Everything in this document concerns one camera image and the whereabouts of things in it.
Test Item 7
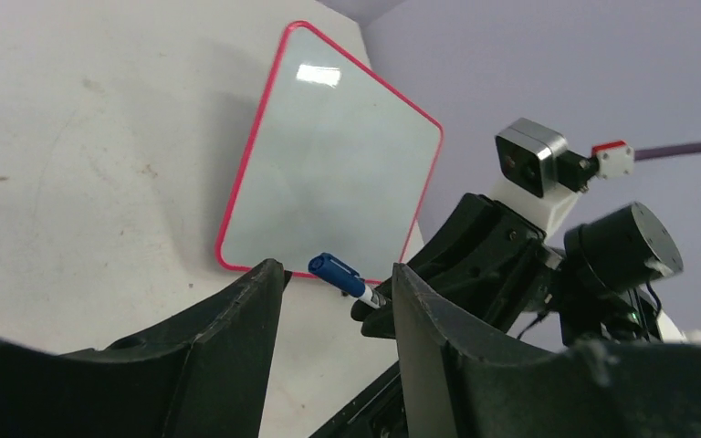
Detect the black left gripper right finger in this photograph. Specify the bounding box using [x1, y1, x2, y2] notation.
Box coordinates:
[392, 264, 701, 437]

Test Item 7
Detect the pink framed whiteboard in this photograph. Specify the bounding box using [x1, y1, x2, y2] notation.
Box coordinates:
[214, 21, 444, 283]

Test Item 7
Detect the white whiteboard marker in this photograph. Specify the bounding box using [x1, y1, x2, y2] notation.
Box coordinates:
[356, 285, 388, 309]

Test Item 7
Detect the blue marker cap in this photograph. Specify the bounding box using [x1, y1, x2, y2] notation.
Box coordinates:
[308, 252, 366, 297]

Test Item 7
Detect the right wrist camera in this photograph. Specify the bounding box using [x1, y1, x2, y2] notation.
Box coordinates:
[495, 118, 635, 198]

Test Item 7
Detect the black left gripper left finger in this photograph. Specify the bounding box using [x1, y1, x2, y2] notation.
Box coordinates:
[0, 259, 285, 437]

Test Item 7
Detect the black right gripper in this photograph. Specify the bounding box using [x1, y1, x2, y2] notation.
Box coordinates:
[350, 193, 562, 339]

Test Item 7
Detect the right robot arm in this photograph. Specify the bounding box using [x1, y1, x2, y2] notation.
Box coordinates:
[408, 193, 684, 346]

